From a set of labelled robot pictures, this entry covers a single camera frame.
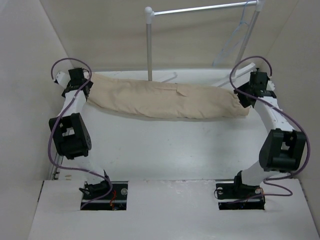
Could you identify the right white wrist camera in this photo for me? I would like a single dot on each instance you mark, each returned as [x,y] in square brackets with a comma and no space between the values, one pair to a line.
[270,86]

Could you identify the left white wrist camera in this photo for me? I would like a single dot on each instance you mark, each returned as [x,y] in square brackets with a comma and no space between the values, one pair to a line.
[62,79]

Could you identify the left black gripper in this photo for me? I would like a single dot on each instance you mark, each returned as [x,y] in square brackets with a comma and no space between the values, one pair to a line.
[89,85]

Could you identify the translucent blue clothes hanger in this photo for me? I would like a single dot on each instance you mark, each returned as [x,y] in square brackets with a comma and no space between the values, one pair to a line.
[235,38]

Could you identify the beige trousers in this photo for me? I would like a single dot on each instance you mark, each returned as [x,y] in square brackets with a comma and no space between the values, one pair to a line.
[162,100]

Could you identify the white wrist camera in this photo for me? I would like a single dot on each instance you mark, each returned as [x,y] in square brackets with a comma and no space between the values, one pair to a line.
[270,86]
[62,79]

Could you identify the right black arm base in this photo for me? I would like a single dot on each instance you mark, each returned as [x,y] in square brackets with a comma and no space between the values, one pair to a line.
[232,194]

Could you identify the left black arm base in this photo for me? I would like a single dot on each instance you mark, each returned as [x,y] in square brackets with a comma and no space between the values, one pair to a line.
[100,197]

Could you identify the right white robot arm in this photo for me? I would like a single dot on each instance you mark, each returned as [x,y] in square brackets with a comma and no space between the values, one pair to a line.
[283,147]

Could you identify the white clothes rack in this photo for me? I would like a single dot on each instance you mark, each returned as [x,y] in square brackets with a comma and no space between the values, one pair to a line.
[150,14]

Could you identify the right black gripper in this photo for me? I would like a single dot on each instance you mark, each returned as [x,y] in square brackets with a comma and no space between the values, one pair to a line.
[243,101]

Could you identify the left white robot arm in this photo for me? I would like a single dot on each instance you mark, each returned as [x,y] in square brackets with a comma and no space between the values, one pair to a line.
[69,132]

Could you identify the left metal side rail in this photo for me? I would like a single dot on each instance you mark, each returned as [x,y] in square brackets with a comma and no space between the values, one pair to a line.
[53,170]

